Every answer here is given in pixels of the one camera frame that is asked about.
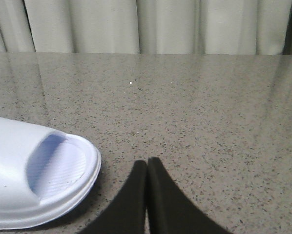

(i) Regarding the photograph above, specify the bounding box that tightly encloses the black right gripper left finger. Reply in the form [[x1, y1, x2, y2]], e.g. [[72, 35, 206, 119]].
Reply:
[[80, 160, 147, 234]]

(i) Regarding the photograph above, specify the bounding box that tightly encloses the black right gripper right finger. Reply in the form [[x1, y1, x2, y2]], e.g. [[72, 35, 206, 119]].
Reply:
[[147, 157, 229, 234]]

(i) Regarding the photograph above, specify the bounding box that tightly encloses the light blue slipper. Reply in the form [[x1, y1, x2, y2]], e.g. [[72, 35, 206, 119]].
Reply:
[[0, 117, 102, 230]]

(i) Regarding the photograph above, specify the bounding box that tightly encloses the white curtain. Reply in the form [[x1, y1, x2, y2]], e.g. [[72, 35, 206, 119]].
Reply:
[[0, 0, 292, 55]]

